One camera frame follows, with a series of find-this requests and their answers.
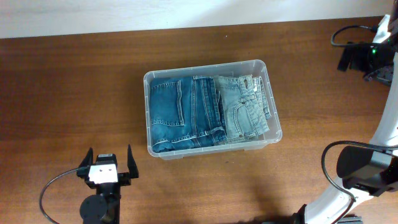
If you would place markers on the clear plastic storage bin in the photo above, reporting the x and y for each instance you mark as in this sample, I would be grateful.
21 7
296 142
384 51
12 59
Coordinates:
256 68

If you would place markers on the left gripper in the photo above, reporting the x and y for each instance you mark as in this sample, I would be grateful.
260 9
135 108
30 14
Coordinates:
125 178

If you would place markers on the dark blue jeans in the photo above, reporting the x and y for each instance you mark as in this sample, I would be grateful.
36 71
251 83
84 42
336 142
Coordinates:
185 113

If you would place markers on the light blue jeans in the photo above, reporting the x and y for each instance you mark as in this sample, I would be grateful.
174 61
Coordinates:
245 107

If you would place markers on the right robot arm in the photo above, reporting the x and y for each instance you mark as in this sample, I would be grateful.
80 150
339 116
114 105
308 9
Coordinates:
357 171

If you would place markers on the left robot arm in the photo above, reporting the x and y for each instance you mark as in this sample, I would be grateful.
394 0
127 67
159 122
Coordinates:
103 207

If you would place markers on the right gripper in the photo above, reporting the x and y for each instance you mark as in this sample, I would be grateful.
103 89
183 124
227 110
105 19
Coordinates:
359 63

